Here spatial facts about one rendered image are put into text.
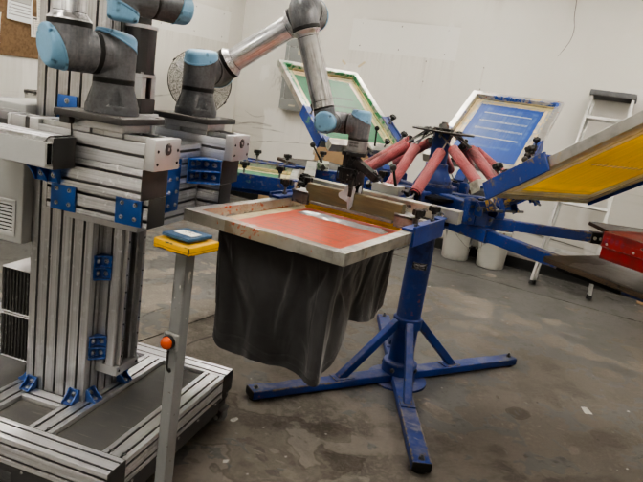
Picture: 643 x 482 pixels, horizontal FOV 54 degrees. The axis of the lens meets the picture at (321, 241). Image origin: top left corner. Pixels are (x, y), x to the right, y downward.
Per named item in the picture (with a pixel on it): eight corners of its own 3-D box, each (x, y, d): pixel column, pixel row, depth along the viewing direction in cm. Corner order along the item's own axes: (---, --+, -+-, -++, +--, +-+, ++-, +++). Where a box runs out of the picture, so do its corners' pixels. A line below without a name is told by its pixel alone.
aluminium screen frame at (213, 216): (343, 267, 173) (345, 253, 172) (183, 219, 199) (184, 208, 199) (440, 232, 240) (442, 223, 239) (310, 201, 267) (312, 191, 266)
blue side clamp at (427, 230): (412, 247, 214) (415, 228, 212) (399, 244, 216) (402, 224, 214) (441, 236, 239) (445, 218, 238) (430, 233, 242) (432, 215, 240)
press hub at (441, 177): (416, 405, 306) (472, 127, 275) (346, 378, 324) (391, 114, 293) (443, 380, 340) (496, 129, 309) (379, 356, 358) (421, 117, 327)
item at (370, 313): (320, 386, 195) (341, 255, 185) (310, 382, 196) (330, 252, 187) (382, 345, 234) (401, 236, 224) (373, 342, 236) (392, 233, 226)
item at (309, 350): (316, 390, 193) (337, 256, 183) (203, 344, 214) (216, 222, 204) (321, 387, 196) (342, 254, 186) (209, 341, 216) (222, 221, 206)
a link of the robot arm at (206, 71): (175, 83, 223) (179, 44, 219) (191, 85, 235) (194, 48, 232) (207, 89, 220) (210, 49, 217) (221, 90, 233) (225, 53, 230)
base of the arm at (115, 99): (72, 108, 178) (74, 73, 176) (105, 109, 192) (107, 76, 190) (118, 117, 174) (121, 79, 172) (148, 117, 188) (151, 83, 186)
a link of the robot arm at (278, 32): (186, 63, 233) (312, -14, 217) (202, 66, 247) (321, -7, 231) (200, 93, 234) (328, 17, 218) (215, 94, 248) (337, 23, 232)
